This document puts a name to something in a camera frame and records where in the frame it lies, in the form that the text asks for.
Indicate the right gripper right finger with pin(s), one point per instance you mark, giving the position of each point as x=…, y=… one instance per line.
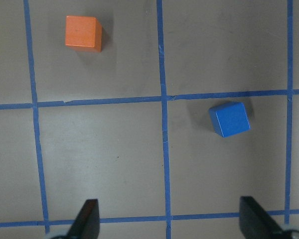
x=255, y=222

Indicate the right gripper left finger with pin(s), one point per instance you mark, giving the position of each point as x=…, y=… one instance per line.
x=87, y=222

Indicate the blue wooden block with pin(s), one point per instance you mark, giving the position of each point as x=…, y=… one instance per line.
x=229, y=119

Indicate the orange wooden block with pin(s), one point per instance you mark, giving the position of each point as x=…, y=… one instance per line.
x=83, y=33

